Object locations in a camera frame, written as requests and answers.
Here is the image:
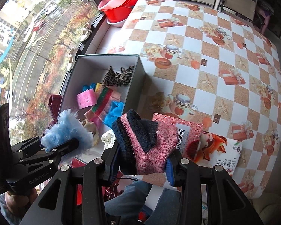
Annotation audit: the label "blue shredded cloth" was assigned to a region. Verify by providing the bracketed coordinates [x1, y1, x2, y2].
[81, 82, 96, 92]

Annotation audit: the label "person's left hand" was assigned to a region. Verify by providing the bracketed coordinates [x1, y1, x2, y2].
[5, 188, 39, 209]

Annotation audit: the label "blue glove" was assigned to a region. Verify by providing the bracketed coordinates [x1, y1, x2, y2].
[103, 101, 124, 125]

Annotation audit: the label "folding chair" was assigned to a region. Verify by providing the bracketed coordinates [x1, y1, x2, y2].
[219, 0, 260, 21]

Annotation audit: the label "light blue fluffy cloth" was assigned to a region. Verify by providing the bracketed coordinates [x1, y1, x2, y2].
[40, 109, 94, 154]

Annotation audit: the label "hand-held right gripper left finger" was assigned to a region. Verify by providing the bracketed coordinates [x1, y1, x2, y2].
[21, 143, 121, 225]

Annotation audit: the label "person's left forearm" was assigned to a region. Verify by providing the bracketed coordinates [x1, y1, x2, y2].
[0, 194, 26, 225]

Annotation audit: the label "person's jeans legs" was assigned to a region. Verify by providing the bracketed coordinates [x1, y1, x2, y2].
[104, 180, 185, 225]

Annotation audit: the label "checkered tablecloth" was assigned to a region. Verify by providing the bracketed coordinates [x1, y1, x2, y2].
[94, 0, 281, 198]

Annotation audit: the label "pink and navy sock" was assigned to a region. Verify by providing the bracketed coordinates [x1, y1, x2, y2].
[112, 109, 178, 176]

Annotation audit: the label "red bucket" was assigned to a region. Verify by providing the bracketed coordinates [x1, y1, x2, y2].
[103, 0, 138, 23]

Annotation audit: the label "black framed window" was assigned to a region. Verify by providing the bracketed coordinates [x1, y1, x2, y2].
[0, 0, 108, 146]

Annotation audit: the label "maroon knit cloth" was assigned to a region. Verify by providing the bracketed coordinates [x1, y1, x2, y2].
[48, 94, 63, 125]

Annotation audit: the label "pink sponge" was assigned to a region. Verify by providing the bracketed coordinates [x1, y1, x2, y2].
[76, 88, 97, 109]

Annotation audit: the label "red fabric item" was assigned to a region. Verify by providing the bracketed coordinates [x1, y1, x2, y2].
[71, 158, 120, 205]

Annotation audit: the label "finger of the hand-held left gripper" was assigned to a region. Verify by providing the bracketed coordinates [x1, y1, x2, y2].
[11, 135, 45, 156]
[17, 138, 79, 168]

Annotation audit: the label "red patterned box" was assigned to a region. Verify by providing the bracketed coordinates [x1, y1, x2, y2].
[152, 112, 204, 157]

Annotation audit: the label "grey cardboard box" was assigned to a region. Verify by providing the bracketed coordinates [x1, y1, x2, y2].
[47, 54, 147, 167]

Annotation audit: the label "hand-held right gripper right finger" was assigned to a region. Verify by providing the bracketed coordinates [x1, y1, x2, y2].
[165, 149, 264, 225]

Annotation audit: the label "leopard print scarf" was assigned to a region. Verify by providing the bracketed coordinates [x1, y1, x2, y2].
[101, 65, 135, 88]

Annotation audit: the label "white shoe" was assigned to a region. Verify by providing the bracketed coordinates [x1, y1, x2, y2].
[66, 47, 76, 71]
[80, 22, 94, 43]

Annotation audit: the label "cream polka dot scrunchie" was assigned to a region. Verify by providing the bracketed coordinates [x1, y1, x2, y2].
[101, 131, 115, 149]

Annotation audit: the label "striped scouring pad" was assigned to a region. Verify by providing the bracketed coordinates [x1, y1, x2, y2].
[84, 82, 123, 122]

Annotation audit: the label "beige sock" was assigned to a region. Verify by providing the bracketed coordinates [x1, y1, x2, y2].
[81, 119, 100, 146]

